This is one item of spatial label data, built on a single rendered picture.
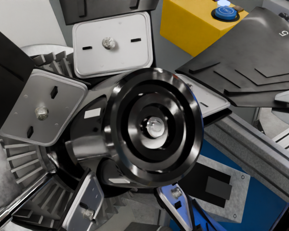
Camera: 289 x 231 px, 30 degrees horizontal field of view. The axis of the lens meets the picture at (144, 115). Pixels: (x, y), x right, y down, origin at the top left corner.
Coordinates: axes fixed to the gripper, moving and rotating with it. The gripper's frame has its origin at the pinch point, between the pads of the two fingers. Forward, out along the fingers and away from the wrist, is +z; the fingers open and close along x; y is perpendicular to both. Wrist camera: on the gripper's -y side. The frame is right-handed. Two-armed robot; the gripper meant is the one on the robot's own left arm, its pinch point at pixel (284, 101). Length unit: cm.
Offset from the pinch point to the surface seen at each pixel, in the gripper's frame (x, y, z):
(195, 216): 7.0, 14.2, 7.8
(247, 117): 121, -123, -5
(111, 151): -6.4, 18.7, 16.4
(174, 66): 71, -89, 25
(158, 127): -6.0, 14.2, 13.0
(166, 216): 78, -34, 16
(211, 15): 14.8, -37.3, 12.4
